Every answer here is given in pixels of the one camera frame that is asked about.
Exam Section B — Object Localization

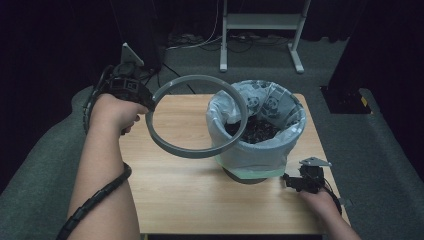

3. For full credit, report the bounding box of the bundle of floor cables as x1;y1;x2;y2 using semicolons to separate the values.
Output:
166;31;291;54

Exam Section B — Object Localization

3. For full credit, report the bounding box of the black floor cable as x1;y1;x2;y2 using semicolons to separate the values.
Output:
162;62;196;95

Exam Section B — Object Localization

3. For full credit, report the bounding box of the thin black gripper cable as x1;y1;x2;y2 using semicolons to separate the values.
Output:
321;184;344;215

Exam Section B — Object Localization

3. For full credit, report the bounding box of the white metal stand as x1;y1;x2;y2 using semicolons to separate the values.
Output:
219;0;313;74

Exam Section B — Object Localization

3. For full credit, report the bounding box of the dark shredded waste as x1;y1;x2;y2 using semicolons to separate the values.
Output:
224;114;283;145

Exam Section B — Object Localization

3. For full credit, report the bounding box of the black yellow striped base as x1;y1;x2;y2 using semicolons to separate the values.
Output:
320;85;373;115

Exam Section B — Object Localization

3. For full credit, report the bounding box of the grey plastic bin ring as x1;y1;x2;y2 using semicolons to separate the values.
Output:
145;74;250;160

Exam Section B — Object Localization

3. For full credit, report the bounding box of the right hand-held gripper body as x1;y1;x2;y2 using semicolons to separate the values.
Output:
298;157;333;194

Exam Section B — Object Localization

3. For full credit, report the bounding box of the person's right hand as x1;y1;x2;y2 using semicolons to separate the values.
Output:
299;188;342;223

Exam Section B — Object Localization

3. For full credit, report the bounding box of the person's left hand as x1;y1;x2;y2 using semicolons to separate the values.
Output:
89;93;149;136

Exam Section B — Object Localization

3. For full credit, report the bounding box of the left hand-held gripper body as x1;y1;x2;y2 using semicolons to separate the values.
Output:
99;42;148;103

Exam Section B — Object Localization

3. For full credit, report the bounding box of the white panda print bag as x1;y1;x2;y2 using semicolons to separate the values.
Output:
205;79;308;179

